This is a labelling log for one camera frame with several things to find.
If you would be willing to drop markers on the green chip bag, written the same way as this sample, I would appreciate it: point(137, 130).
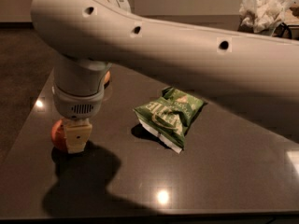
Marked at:
point(170, 116)

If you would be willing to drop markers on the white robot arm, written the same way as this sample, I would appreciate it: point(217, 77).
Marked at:
point(255, 75)

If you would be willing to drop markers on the red apple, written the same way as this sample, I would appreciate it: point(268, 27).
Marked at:
point(57, 136)

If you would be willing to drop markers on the orange round fruit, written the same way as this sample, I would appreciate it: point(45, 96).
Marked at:
point(107, 78)

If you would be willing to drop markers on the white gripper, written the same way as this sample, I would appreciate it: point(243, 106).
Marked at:
point(78, 106)

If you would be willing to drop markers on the crumpled white paper tissues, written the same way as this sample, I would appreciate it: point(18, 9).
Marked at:
point(263, 15)

